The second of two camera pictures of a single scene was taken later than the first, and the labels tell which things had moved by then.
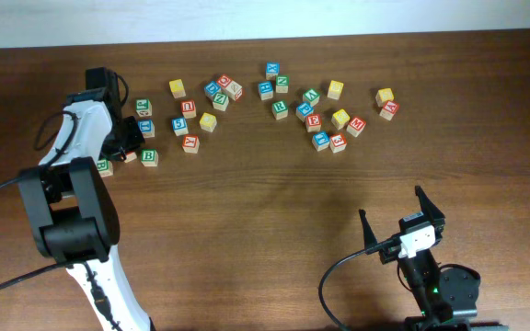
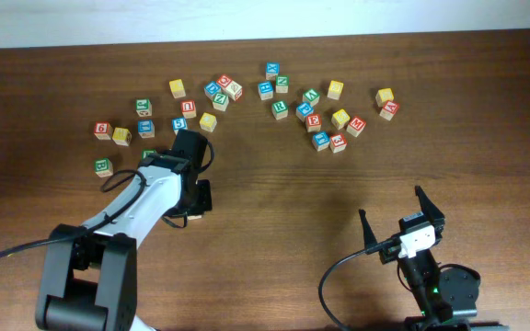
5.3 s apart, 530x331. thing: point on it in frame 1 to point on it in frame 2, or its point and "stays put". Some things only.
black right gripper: (436, 216) stays put
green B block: (149, 157) stays put
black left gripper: (137, 142) to (205, 200)
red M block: (356, 126) stays put
